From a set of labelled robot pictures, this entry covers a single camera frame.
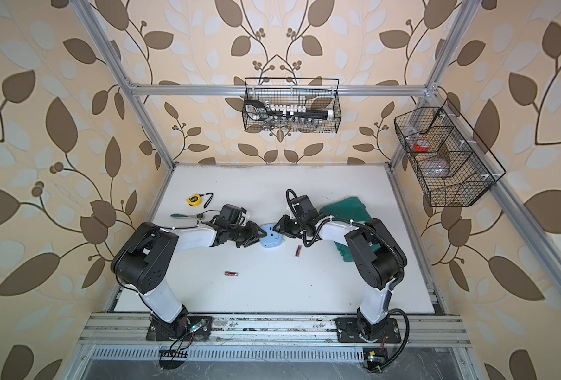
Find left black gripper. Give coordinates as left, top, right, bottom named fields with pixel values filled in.
left=227, top=222, right=269, bottom=247

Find light blue alarm clock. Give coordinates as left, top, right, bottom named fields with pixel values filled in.
left=259, top=223, right=284, bottom=250

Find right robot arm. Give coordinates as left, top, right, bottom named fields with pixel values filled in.
left=272, top=215, right=407, bottom=341

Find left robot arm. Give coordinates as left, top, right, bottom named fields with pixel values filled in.
left=111, top=222, right=267, bottom=324

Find yellow tape measure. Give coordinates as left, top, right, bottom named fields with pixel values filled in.
left=186, top=193, right=214, bottom=209

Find green plastic case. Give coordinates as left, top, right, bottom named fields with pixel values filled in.
left=318, top=196, right=372, bottom=264

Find clear plastic bag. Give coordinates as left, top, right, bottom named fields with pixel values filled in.
left=418, top=156, right=451, bottom=178

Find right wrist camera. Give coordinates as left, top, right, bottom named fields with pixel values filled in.
left=291, top=196, right=318, bottom=222

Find teal handled ratchet tool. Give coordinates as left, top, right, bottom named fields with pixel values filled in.
left=170, top=213, right=204, bottom=219

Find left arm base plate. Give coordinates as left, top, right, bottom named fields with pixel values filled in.
left=146, top=313, right=213, bottom=341

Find socket bit rail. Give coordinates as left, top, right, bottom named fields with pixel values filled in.
left=272, top=104, right=335, bottom=120

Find black handled scissors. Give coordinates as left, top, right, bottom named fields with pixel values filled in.
left=243, top=100, right=282, bottom=121

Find back black wire basket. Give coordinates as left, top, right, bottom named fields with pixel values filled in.
left=242, top=76, right=342, bottom=134

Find black wire basket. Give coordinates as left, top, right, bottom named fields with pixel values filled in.
left=394, top=100, right=506, bottom=207
left=242, top=76, right=342, bottom=134

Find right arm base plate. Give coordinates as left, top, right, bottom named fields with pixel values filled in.
left=335, top=317, right=402, bottom=344

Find aluminium front rail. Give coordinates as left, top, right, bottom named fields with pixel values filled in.
left=79, top=313, right=472, bottom=348

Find right black wire basket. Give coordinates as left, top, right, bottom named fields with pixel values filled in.
left=394, top=100, right=506, bottom=207

